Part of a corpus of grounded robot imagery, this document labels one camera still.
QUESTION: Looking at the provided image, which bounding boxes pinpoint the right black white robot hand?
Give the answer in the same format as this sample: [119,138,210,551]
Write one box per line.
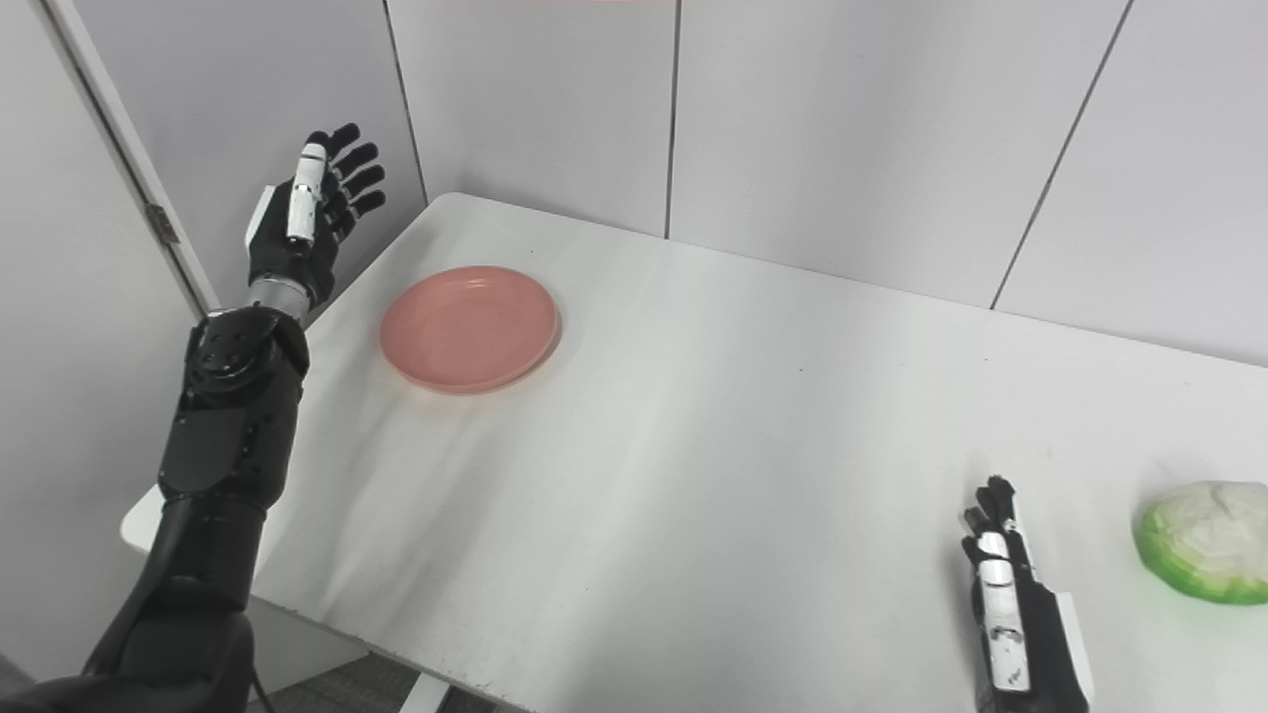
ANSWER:
[961,475,1097,713]

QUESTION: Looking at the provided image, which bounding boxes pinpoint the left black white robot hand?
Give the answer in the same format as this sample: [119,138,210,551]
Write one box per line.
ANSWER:
[245,123,387,311]

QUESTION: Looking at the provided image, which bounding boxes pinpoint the pink plate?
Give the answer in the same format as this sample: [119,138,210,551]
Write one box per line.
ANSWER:
[379,265,563,396]

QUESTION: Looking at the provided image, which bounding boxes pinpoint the green white cabbage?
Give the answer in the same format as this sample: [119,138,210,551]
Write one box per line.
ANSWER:
[1133,480,1268,606]

